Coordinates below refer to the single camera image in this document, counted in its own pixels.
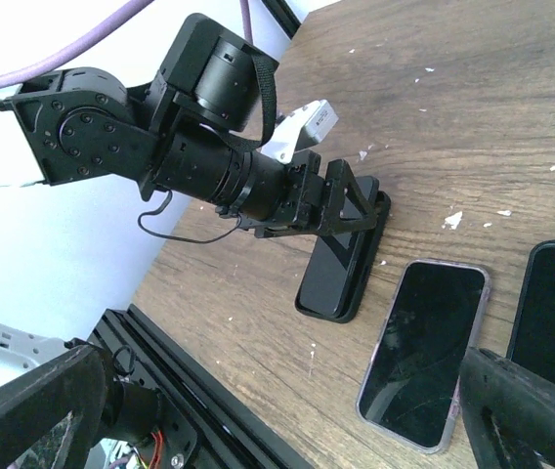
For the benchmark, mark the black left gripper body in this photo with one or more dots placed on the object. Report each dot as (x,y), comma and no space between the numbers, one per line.
(293,197)

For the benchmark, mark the purple edged smartphone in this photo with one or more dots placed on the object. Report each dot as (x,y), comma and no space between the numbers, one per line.
(410,387)

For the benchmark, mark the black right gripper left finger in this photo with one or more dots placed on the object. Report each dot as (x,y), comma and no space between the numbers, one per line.
(54,413)

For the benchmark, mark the black frame post left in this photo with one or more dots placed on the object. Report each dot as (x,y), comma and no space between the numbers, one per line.
(284,16)

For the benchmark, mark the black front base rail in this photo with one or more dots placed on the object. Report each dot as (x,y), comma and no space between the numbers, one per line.
(168,397)

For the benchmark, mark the black smartphone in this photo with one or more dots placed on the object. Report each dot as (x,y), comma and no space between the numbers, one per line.
(336,264)

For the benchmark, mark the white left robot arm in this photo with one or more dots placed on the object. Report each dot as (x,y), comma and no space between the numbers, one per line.
(182,132)

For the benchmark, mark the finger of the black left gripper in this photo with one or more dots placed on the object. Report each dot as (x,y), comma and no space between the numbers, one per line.
(347,202)

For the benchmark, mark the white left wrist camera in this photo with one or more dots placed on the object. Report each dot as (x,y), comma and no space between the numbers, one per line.
(302,128)

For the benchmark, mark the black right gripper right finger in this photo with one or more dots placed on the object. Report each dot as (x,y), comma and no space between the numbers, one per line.
(508,412)

